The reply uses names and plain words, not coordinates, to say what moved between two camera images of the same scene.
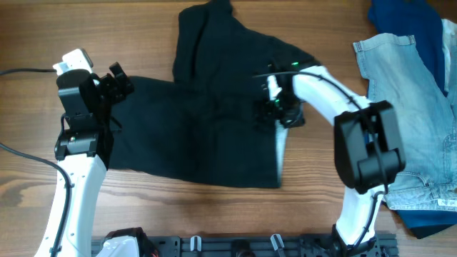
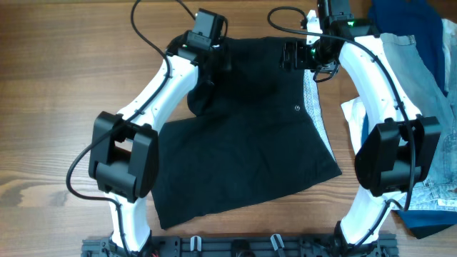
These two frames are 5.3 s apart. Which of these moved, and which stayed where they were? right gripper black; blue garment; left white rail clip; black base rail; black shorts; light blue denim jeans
Moved: black shorts; right gripper black
Stayed: black base rail; blue garment; light blue denim jeans; left white rail clip
